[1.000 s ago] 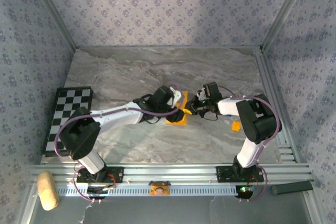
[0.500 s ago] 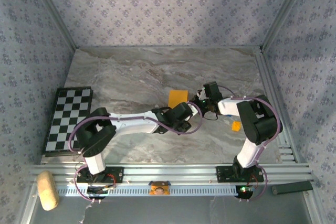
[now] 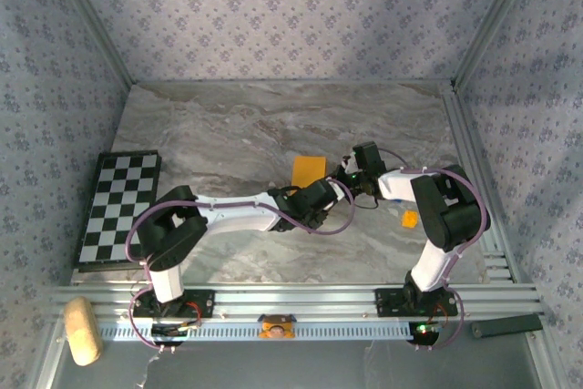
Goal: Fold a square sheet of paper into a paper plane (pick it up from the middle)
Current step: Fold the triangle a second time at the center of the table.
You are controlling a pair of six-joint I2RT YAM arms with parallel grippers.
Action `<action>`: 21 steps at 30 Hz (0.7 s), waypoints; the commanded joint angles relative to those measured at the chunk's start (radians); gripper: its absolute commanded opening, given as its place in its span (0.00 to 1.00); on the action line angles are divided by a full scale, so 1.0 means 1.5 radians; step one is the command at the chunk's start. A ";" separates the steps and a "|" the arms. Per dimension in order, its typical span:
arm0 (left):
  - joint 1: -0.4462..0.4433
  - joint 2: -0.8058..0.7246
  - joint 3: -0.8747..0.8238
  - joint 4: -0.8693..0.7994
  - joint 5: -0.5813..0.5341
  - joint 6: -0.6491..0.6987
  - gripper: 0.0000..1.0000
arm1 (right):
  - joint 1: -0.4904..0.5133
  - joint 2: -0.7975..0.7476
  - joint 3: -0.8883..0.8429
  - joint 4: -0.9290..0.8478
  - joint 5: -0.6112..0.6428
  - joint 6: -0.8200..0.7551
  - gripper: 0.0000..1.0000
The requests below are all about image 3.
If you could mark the orange cloth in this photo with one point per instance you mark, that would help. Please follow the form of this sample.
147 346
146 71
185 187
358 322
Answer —
309 170

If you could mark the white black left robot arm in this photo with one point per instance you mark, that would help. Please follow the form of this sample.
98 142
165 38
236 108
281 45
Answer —
237 211

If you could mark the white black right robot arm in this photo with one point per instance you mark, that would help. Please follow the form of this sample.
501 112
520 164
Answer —
432 266

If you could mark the small blue tape piece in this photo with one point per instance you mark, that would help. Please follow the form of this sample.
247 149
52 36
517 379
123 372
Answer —
397 200

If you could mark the small orange block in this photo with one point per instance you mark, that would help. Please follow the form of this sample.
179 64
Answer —
410 219

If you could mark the thin aluminium edge strip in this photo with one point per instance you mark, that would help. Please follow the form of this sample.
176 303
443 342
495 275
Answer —
291 82

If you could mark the small black circuit board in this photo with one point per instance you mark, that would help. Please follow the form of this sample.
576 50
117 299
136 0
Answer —
166 330
423 332

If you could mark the black white chessboard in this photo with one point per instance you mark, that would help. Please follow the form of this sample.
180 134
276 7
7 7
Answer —
114 188

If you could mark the black flat bar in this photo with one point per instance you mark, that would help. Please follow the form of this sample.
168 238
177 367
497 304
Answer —
505 326

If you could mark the tan sponge block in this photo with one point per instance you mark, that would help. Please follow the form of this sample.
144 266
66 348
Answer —
82 330

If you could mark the aluminium side rail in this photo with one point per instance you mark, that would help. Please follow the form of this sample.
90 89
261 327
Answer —
462 134

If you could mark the wide aluminium mounting rail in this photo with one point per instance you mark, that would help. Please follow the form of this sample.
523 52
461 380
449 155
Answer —
296 300

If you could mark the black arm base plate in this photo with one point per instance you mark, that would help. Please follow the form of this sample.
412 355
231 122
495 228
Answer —
200 304
387 302

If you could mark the aluminium frame post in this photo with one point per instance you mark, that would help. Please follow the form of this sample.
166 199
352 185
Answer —
496 15

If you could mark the aluminium frame rail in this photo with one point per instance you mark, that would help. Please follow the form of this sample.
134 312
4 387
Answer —
549 361
48 361

